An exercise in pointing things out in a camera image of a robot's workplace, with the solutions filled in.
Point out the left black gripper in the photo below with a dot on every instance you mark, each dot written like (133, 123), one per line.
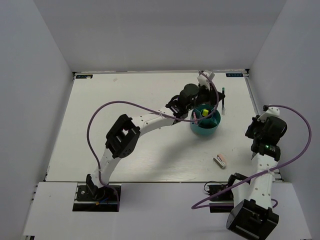
(212, 95)

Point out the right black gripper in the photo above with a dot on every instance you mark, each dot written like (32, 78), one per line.
(249, 132)

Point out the yellow cap black highlighter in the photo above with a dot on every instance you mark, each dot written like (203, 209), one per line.
(205, 112)

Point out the blue ballpoint pen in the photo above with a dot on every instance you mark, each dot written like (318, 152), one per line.
(223, 102)

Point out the pink highlighter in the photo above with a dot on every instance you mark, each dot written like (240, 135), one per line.
(194, 118)

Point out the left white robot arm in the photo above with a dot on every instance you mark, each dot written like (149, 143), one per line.
(124, 134)

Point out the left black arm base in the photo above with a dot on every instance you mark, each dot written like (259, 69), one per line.
(105, 201)

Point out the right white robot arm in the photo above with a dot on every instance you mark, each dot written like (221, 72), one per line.
(252, 216)

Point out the teal round organizer container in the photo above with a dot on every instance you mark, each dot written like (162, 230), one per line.
(206, 125)

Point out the right corner table label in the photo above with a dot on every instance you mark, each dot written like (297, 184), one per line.
(234, 75)

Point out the corner table label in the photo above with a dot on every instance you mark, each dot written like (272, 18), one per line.
(84, 76)
(234, 75)

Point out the pink white eraser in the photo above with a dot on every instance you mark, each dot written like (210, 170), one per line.
(220, 161)

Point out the left corner table label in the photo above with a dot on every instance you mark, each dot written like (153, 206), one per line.
(84, 76)

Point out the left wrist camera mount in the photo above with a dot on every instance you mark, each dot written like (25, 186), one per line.
(205, 78)

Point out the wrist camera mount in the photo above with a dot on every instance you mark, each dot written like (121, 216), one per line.
(268, 111)
(205, 78)

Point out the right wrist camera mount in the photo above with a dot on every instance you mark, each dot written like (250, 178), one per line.
(268, 111)

